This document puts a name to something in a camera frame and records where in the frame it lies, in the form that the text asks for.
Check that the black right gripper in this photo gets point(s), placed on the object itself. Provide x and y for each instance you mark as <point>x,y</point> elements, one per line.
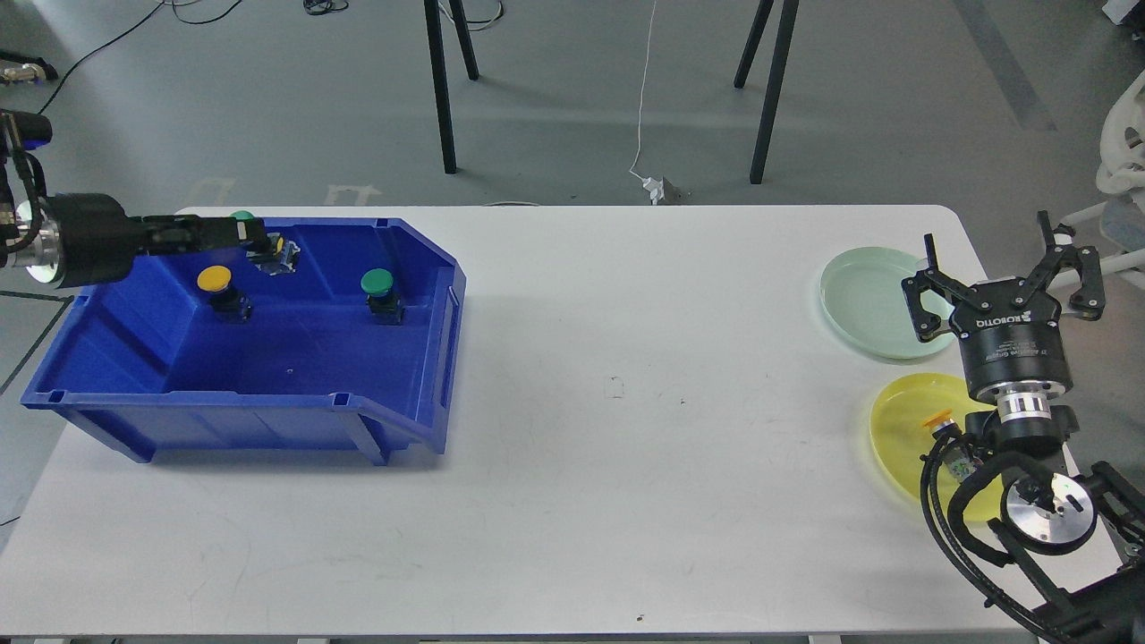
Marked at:
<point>1009,338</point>

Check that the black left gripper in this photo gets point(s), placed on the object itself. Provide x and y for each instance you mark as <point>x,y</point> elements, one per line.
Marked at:
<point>95,241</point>

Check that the green push button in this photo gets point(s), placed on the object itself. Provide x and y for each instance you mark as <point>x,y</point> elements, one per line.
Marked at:
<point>267,250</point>
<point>383,300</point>

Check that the yellow push button front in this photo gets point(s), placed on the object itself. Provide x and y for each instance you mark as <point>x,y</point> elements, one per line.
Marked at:
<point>955,448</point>

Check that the yellow push button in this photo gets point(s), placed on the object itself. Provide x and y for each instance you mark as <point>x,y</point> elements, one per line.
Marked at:
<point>955,448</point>
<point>226,300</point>

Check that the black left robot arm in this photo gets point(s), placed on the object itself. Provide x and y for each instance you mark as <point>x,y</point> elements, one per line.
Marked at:
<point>25,191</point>

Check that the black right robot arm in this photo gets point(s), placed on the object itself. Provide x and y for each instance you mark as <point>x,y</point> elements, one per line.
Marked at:
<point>991,499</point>

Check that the yellow push button back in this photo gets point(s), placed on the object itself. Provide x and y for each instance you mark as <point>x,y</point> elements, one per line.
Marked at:
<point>226,300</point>

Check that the yellow plate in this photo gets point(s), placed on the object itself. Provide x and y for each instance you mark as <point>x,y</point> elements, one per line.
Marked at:
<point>897,434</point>

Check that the pale green plate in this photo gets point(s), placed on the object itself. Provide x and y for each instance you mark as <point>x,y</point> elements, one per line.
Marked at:
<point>861,294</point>

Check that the blue plastic bin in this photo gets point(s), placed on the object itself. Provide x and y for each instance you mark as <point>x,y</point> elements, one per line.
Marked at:
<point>145,366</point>

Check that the white office chair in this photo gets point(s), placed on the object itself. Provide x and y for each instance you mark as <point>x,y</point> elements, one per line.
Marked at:
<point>1119,179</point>

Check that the black stand legs left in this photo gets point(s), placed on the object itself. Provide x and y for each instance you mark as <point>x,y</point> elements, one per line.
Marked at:
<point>436,49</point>

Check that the black stand legs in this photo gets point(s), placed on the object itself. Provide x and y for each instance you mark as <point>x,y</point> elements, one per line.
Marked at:
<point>778,60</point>
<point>436,49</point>

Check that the black stand legs right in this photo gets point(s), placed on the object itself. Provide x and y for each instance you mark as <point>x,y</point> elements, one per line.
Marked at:
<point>778,60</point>

